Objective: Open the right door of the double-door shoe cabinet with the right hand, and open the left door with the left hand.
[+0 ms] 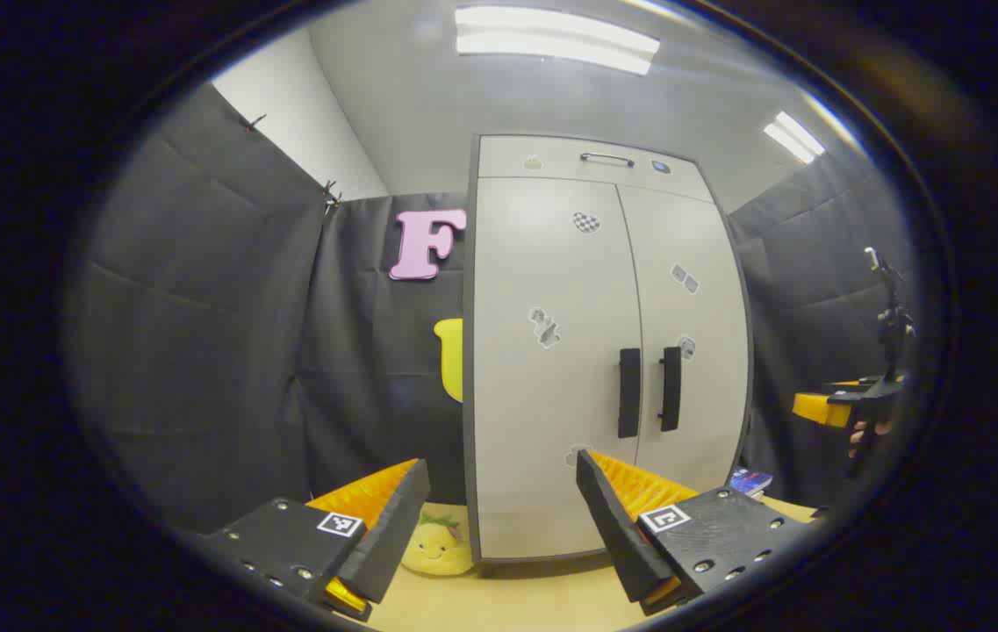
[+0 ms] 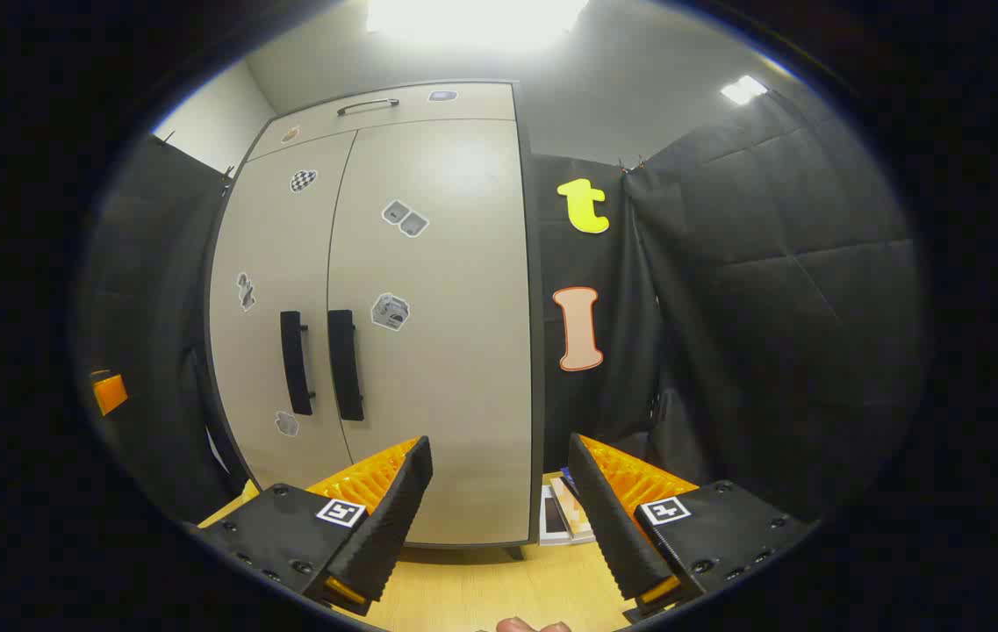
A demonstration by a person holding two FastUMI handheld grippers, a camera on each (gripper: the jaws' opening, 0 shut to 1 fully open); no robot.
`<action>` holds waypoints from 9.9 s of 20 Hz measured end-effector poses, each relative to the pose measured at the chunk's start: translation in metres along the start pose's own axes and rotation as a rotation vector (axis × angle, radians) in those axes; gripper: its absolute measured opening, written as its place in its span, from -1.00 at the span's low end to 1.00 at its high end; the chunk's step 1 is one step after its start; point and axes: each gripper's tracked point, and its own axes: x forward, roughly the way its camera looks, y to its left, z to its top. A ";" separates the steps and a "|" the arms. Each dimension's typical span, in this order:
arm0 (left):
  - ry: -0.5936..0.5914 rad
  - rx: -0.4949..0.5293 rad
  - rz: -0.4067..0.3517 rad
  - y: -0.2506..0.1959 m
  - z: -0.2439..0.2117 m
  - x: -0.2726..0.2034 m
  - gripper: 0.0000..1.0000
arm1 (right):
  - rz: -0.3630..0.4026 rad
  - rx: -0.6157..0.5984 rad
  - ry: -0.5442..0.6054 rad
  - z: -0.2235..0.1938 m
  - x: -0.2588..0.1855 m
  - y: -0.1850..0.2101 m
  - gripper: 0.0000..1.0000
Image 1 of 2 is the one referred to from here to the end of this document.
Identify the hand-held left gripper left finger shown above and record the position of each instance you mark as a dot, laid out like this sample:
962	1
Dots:
393	535

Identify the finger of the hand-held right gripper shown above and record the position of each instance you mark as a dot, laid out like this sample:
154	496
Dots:
814	410

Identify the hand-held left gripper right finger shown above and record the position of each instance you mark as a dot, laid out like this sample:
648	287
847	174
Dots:
617	535

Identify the grey cabinet door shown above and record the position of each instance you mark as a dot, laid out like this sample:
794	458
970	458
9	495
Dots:
542	421
709	412

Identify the grey double-door shoe cabinet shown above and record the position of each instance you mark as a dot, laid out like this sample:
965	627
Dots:
468	369

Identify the yellow plush toy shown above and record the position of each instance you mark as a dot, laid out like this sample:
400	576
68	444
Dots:
433	549

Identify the black tripod stand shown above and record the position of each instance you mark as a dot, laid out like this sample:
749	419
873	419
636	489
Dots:
893	329

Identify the blue book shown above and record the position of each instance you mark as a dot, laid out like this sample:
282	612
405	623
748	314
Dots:
749	481

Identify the black backdrop cloth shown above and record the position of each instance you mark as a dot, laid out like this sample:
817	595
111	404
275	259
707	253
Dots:
218	351

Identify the small ceiling light panel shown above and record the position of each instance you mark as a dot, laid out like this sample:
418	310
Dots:
795	136

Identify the black cloth clip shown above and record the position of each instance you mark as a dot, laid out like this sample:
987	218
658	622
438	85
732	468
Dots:
332	197
253	123

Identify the long ceiling light panel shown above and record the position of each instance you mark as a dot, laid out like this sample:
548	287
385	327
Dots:
551	39

